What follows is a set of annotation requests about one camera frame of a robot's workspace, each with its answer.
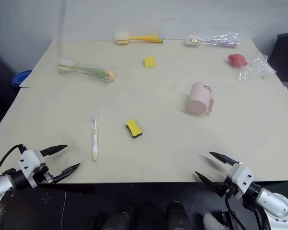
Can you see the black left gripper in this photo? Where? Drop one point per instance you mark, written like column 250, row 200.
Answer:
column 43, row 177

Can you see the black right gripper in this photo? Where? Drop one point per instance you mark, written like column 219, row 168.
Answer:
column 226, row 188

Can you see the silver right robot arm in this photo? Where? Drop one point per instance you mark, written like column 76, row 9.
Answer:
column 276, row 201

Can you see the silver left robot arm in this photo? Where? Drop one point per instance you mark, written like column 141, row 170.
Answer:
column 0, row 185

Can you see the white and yellow toothbrush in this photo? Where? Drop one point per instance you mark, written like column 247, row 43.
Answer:
column 94, row 139

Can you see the white rounded shape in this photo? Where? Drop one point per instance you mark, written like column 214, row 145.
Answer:
column 213, row 221

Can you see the dark rounded shape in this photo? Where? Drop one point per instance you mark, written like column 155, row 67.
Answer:
column 178, row 215

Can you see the pink plastic mug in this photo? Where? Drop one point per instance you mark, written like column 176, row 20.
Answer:
column 198, row 100

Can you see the yellow and black sponge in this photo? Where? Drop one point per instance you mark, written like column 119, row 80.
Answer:
column 134, row 128

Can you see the blue plastic basin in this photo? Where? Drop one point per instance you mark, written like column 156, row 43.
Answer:
column 20, row 77

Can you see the green orange brush in bag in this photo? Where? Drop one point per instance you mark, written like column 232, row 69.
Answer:
column 86, row 71

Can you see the clear plastic bag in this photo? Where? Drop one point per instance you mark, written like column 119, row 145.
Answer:
column 255, row 68

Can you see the red bath puff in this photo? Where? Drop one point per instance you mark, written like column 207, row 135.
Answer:
column 237, row 60

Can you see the plain yellow sponge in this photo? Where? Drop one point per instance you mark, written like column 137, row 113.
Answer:
column 149, row 62

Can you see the purple brush in clear bag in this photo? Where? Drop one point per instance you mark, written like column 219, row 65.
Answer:
column 212, row 40

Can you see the dark chair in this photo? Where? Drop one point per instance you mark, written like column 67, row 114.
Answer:
column 285, row 55

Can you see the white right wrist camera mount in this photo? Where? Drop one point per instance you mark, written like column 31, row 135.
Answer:
column 241, row 177

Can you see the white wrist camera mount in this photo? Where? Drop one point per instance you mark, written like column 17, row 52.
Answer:
column 241, row 177
column 28, row 161

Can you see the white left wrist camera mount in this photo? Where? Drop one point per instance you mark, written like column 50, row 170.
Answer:
column 28, row 161

